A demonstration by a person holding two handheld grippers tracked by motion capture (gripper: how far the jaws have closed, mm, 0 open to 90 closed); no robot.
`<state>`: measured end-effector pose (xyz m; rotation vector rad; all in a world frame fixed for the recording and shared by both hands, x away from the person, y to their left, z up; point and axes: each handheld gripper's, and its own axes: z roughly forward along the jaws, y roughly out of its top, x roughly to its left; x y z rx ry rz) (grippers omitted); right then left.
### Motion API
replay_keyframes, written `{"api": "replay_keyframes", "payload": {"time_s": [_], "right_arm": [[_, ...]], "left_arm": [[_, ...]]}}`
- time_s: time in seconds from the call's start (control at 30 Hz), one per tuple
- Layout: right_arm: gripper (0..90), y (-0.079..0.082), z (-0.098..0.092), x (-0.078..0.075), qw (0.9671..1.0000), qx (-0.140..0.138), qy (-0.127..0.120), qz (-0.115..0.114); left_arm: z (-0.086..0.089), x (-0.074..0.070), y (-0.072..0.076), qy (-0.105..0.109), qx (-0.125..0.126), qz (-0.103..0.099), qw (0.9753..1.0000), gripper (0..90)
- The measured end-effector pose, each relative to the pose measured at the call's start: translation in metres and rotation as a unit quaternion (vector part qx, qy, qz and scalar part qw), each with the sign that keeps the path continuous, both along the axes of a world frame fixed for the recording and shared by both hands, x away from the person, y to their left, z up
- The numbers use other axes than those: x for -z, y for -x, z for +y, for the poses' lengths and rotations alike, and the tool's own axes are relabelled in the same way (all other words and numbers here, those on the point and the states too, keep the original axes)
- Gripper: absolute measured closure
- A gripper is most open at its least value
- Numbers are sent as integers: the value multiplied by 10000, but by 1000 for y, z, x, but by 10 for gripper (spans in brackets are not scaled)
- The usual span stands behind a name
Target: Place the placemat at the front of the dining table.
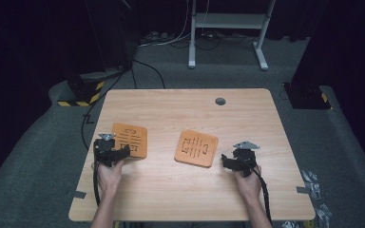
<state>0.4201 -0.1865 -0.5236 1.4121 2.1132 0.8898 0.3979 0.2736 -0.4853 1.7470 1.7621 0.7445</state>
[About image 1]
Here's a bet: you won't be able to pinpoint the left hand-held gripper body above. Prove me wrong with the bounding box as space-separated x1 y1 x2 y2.
92 132 122 168

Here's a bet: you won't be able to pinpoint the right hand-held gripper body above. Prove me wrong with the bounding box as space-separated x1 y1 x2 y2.
232 141 261 178

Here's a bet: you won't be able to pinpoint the orange slotted wooden board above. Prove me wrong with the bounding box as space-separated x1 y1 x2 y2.
111 122 148 160
174 129 220 168

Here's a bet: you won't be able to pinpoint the person's right hand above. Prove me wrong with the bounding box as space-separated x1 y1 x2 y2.
233 164 263 200

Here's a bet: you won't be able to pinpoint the person's left hand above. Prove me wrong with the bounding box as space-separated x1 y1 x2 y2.
97 159 125 195

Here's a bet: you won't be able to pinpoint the black yellow striped base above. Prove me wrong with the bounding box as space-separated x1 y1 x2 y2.
57 71 106 108

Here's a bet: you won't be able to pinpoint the crumpled silver foil scraps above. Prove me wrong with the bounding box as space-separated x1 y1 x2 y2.
299 169 323 201
314 203 333 228

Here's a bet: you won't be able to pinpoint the black stand base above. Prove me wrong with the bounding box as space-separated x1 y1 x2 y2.
282 82 333 111

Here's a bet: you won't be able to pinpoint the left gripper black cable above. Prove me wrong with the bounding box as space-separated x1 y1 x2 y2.
91 158 102 207

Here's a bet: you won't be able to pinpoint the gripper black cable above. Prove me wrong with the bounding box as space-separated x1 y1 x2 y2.
91 158 102 207
249 166 273 226

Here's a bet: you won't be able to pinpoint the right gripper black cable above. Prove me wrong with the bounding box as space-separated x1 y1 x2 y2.
249 166 273 226

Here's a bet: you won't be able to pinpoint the black floor cable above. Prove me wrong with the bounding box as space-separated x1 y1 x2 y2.
81 58 166 150

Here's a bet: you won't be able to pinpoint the white floor cable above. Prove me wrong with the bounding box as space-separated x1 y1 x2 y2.
138 0 192 49

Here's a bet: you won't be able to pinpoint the white metal stand frame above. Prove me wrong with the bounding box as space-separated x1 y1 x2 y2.
187 0 277 71

